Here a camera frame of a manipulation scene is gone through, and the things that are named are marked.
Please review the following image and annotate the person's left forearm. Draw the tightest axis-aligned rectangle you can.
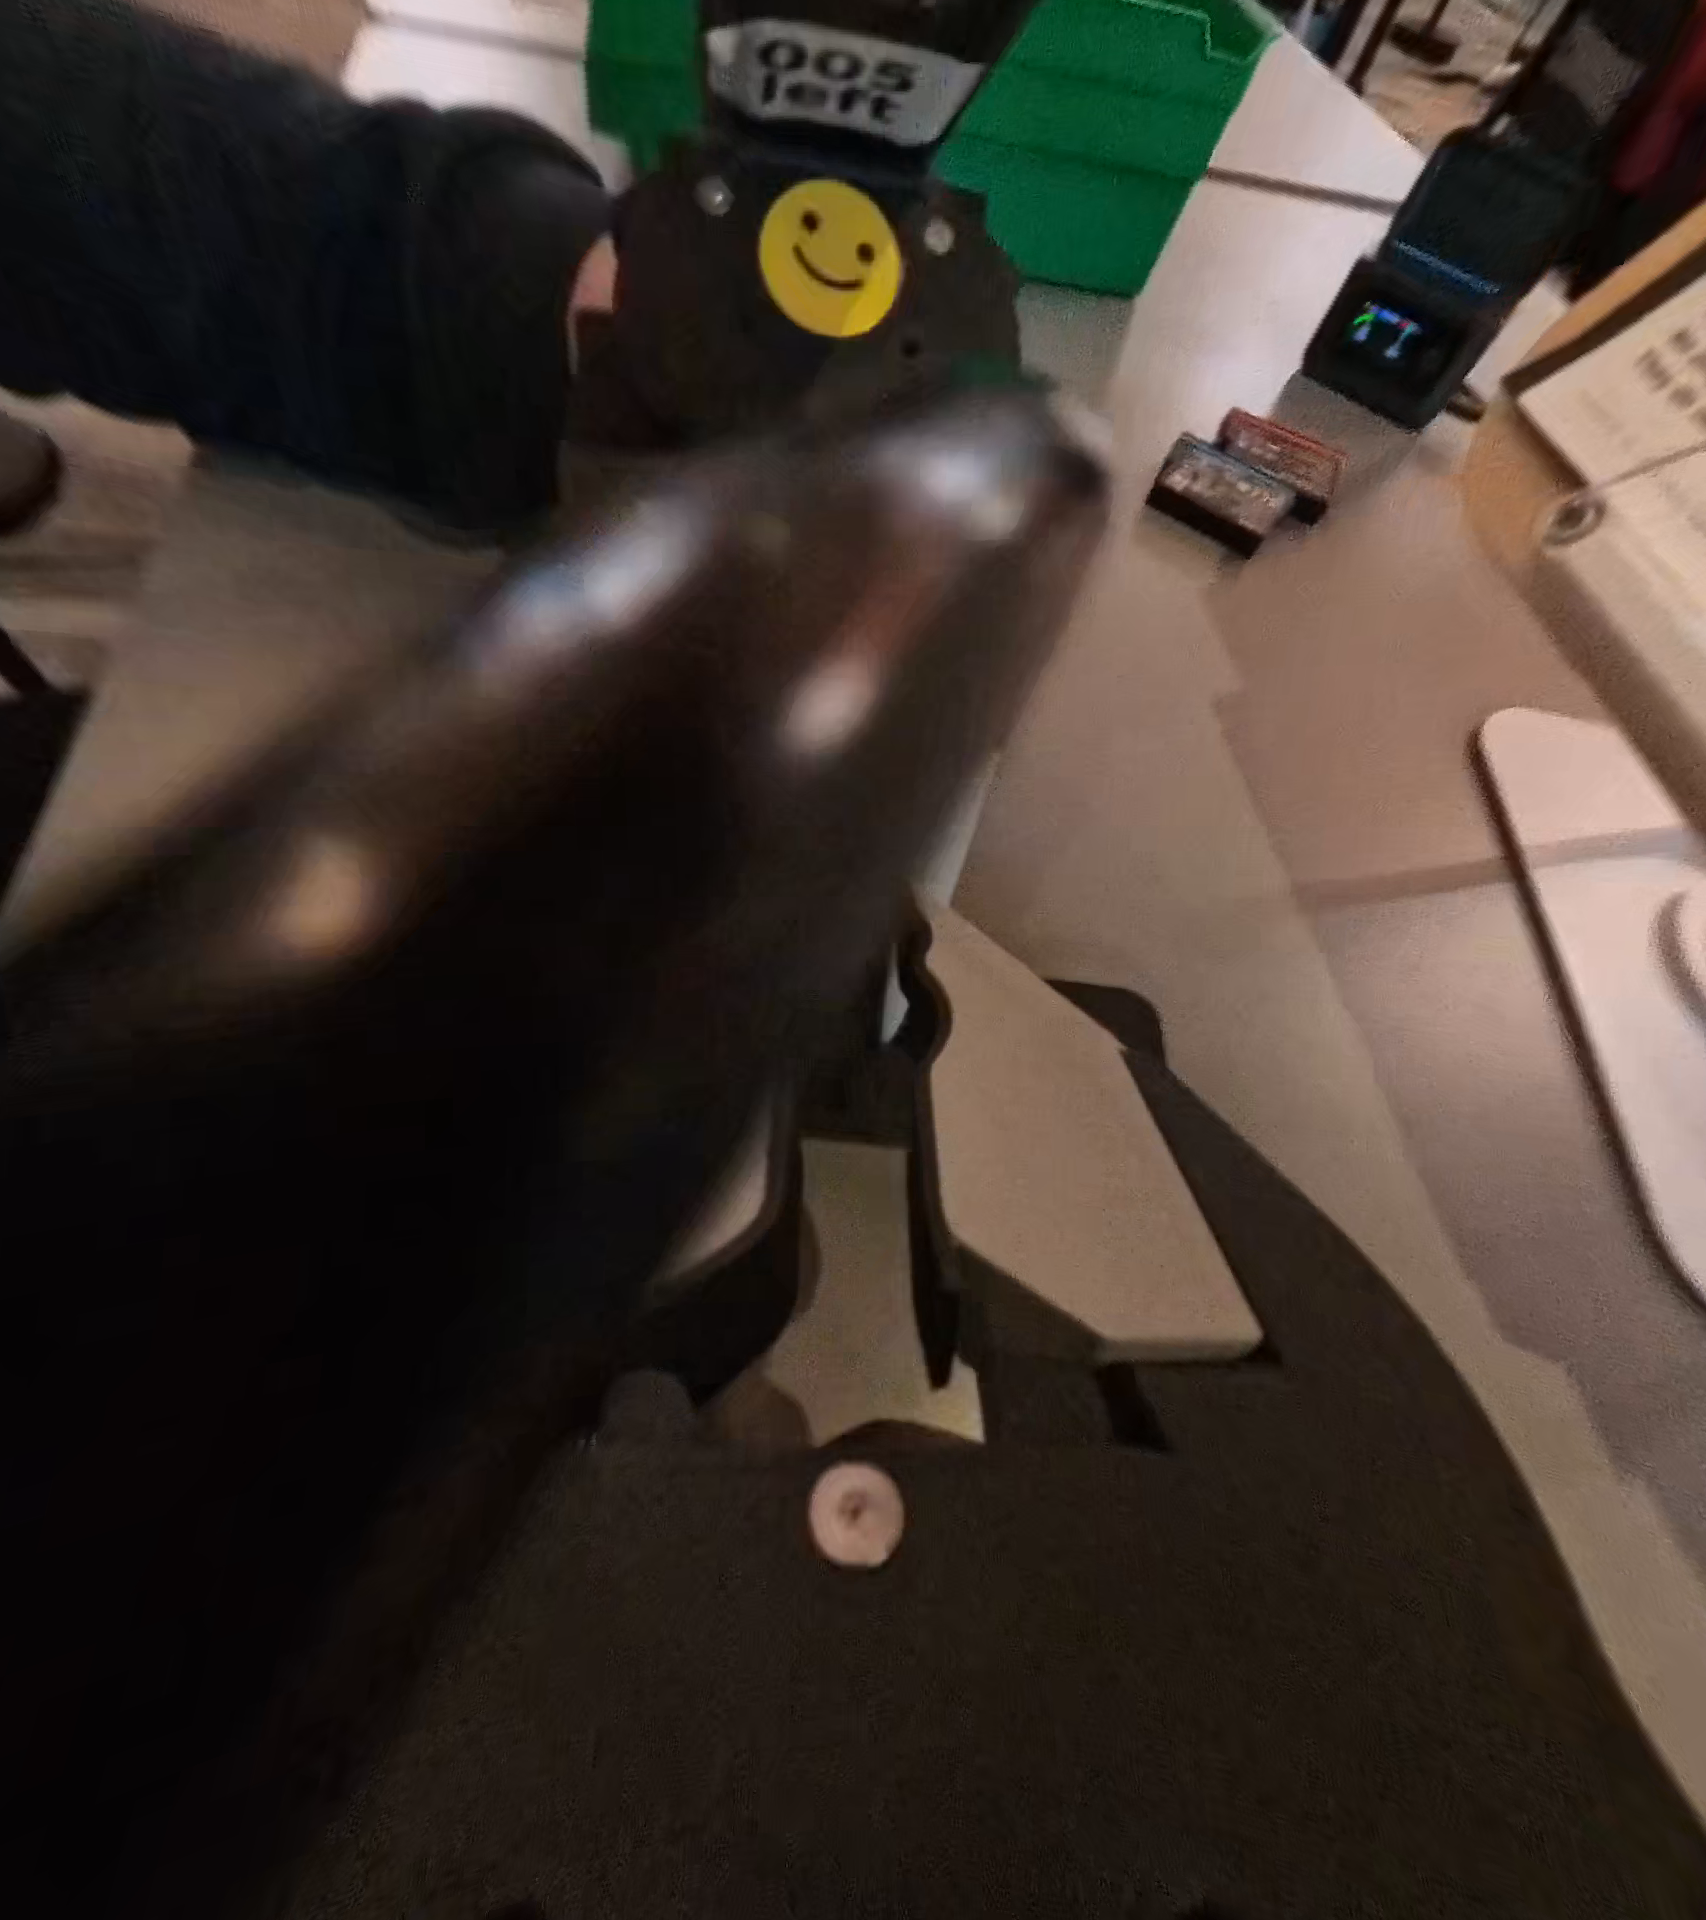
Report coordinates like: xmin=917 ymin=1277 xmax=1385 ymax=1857
xmin=0 ymin=0 xmax=617 ymax=531

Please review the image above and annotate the black battery charger case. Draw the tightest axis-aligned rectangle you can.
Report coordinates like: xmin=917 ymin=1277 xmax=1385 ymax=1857
xmin=1300 ymin=126 xmax=1547 ymax=433

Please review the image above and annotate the black battery blue stripe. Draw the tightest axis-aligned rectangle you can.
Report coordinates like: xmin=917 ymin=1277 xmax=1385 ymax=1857
xmin=1141 ymin=433 xmax=1300 ymax=562

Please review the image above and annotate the black power plug cord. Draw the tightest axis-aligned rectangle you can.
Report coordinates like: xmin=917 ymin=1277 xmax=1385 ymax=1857
xmin=0 ymin=382 xmax=1114 ymax=1653

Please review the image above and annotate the white board stand base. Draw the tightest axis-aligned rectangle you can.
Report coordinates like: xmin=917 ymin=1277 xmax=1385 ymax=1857
xmin=1472 ymin=704 xmax=1706 ymax=1362

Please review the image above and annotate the black battery red stripe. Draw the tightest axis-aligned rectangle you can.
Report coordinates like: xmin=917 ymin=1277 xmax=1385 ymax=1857
xmin=1216 ymin=406 xmax=1354 ymax=524

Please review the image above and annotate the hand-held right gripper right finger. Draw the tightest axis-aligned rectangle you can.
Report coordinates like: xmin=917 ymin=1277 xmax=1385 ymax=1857
xmin=882 ymin=905 xmax=1267 ymax=1390

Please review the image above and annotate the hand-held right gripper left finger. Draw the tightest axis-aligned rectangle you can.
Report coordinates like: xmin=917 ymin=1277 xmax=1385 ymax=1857
xmin=627 ymin=1081 xmax=814 ymax=1383

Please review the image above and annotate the wooden instruction sheet board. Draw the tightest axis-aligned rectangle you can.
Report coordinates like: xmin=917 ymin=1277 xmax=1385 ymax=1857
xmin=1456 ymin=117 xmax=1706 ymax=971

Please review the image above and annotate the green plastic bin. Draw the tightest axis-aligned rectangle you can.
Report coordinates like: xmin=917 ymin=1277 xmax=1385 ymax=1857
xmin=582 ymin=0 xmax=1285 ymax=298

